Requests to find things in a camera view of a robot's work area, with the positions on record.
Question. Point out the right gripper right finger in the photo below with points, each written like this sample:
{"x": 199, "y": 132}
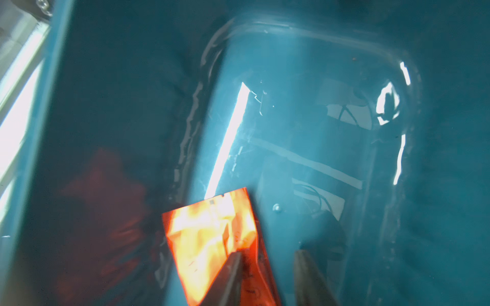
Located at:
{"x": 310, "y": 286}

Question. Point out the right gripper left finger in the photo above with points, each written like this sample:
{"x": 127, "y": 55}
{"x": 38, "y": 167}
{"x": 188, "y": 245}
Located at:
{"x": 226, "y": 287}

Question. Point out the red tea bag five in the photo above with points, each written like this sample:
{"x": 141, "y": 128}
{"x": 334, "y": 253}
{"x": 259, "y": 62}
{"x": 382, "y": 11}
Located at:
{"x": 202, "y": 236}

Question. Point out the teal plastic storage box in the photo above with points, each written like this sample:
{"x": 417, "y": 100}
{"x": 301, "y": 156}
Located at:
{"x": 359, "y": 128}

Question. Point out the aluminium front rail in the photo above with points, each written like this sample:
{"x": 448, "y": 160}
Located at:
{"x": 24, "y": 29}

